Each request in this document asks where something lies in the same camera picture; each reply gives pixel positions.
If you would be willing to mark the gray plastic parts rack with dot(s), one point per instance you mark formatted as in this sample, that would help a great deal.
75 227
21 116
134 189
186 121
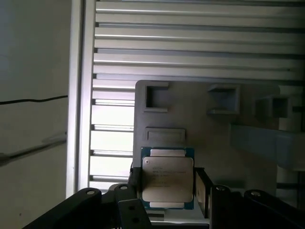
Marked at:
209 143

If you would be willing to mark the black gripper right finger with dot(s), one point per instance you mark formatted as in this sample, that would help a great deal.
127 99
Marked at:
238 210

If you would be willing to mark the silver CPU with green edge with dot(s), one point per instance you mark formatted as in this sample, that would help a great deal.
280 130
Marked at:
166 176

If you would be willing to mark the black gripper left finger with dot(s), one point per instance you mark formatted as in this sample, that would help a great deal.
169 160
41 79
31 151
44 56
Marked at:
90 210

